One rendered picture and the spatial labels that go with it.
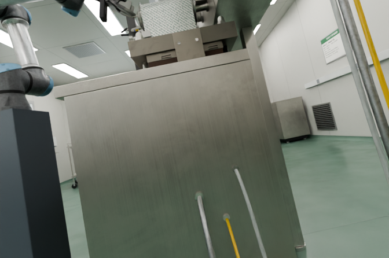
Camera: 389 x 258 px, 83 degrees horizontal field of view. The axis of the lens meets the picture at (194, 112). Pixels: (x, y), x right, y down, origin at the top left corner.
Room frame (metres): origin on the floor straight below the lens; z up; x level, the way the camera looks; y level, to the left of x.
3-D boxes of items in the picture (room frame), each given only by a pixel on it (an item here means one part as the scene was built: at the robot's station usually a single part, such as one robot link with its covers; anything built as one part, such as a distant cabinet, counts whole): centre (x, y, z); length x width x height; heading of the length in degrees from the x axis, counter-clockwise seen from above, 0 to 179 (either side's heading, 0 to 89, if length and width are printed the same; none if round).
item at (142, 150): (1.98, 0.13, 0.43); 2.52 x 0.64 x 0.86; 1
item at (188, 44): (0.77, -0.03, 0.96); 0.10 x 0.03 x 0.11; 91
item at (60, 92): (1.97, 0.14, 0.88); 2.52 x 0.66 x 0.04; 1
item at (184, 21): (0.98, 0.03, 1.11); 0.23 x 0.01 x 0.18; 91
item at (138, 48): (0.86, -0.01, 1.00); 0.40 x 0.16 x 0.06; 91
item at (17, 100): (0.96, 0.80, 0.95); 0.15 x 0.15 x 0.10
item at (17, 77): (0.97, 0.80, 1.07); 0.13 x 0.12 x 0.14; 168
